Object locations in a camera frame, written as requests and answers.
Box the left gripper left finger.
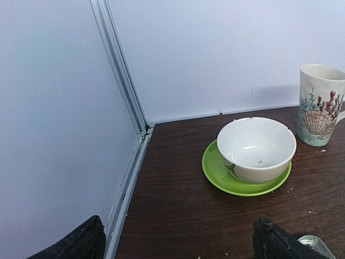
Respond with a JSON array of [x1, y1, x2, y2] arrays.
[[31, 215, 106, 259]]

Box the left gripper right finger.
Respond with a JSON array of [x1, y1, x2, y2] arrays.
[[252, 216, 327, 258]]

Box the bunny print tin lid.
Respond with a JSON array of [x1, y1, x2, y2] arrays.
[[298, 235, 336, 259]]

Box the green saucer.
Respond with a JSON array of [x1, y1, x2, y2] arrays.
[[202, 140, 292, 197]]

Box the white bowl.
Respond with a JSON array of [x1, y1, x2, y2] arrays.
[[216, 117, 296, 184]]

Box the tall coral print mug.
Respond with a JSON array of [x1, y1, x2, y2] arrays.
[[297, 64, 344, 147]]

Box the left aluminium frame post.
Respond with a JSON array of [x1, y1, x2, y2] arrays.
[[90, 1, 153, 139]]

